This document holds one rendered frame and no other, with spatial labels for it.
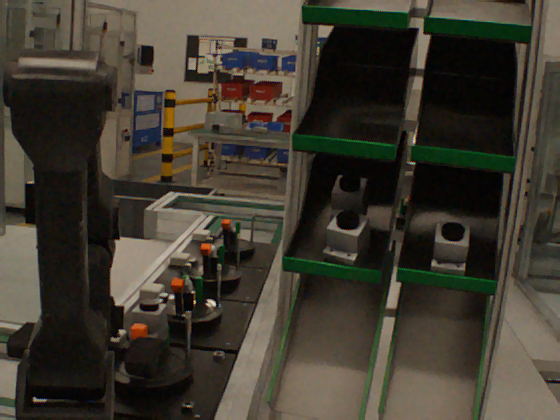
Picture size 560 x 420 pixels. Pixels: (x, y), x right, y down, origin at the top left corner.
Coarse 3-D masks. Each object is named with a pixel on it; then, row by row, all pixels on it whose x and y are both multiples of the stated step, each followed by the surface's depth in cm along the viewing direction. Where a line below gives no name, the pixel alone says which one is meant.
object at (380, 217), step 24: (312, 168) 93; (336, 168) 104; (360, 168) 103; (384, 168) 103; (312, 192) 95; (384, 192) 98; (312, 216) 94; (384, 216) 93; (312, 240) 89; (384, 240) 88; (288, 264) 84; (312, 264) 82; (336, 264) 82; (360, 264) 85; (384, 264) 84
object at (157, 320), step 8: (144, 304) 94; (152, 304) 94; (160, 304) 97; (136, 312) 93; (144, 312) 93; (152, 312) 93; (160, 312) 94; (136, 320) 93; (144, 320) 93; (152, 320) 93; (160, 320) 94; (152, 328) 93; (160, 328) 94; (152, 336) 93; (160, 336) 94
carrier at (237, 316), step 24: (144, 288) 131; (192, 288) 121; (216, 288) 123; (168, 312) 119; (192, 312) 120; (216, 312) 121; (240, 312) 127; (192, 336) 114; (216, 336) 115; (240, 336) 116
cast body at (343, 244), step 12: (336, 216) 82; (348, 216) 82; (360, 216) 83; (336, 228) 81; (348, 228) 81; (360, 228) 81; (336, 240) 82; (348, 240) 81; (360, 240) 81; (324, 252) 82; (336, 252) 82; (348, 252) 82; (360, 252) 83; (348, 264) 82
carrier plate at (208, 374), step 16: (192, 352) 107; (208, 352) 108; (208, 368) 102; (224, 368) 103; (192, 384) 96; (208, 384) 97; (224, 384) 98; (48, 400) 87; (64, 400) 88; (96, 400) 89; (128, 400) 90; (144, 400) 90; (160, 400) 91; (176, 400) 91; (192, 400) 91; (208, 400) 92; (128, 416) 86; (144, 416) 86; (160, 416) 86; (176, 416) 87; (192, 416) 87; (208, 416) 87
